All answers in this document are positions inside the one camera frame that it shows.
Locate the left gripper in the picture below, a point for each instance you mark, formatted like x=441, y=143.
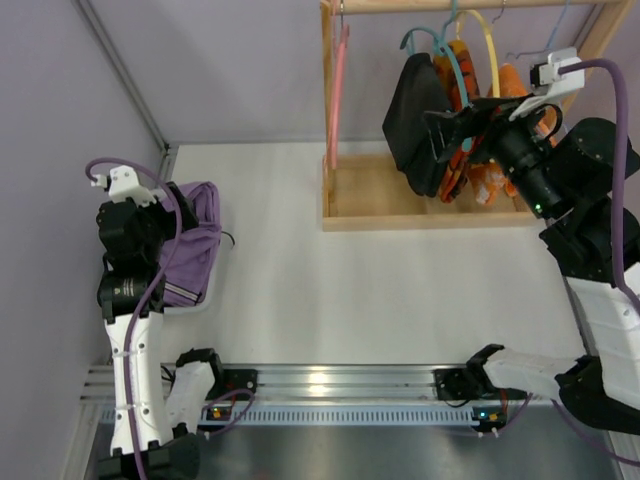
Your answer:
x=176, y=206

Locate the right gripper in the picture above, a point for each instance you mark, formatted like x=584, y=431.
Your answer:
x=480, y=126

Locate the purple trousers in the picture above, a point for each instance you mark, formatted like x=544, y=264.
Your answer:
x=192, y=250

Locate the teal plastic hanger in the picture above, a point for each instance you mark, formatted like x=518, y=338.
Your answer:
x=440, y=46

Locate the pink plastic hanger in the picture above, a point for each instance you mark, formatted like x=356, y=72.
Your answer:
x=336, y=98

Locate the pink wire hanger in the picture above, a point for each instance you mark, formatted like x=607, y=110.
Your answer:
x=337, y=7

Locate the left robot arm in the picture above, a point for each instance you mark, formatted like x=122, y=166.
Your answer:
x=155, y=437

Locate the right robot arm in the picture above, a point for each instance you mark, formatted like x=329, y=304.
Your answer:
x=573, y=185

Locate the orange patterned trousers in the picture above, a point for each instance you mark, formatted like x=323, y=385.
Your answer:
x=454, y=178

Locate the bright orange trousers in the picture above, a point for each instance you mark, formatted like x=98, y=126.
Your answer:
x=488, y=180

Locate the yellow plastic hanger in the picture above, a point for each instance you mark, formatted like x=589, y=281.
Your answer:
x=459, y=20

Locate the white plastic basket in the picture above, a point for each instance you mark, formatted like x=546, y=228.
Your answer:
x=210, y=280

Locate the wooden clothes rack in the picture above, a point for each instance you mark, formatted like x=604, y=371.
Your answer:
x=366, y=192

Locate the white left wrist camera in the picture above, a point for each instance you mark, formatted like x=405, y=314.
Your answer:
x=122, y=184

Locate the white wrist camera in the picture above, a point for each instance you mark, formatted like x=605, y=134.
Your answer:
x=122, y=184
x=548, y=84

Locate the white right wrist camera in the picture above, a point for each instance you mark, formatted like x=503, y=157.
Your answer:
x=548, y=84

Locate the aluminium mounting rail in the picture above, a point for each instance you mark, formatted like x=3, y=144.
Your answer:
x=292, y=383

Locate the grey slotted cable duct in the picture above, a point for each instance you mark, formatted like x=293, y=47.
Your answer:
x=260, y=414

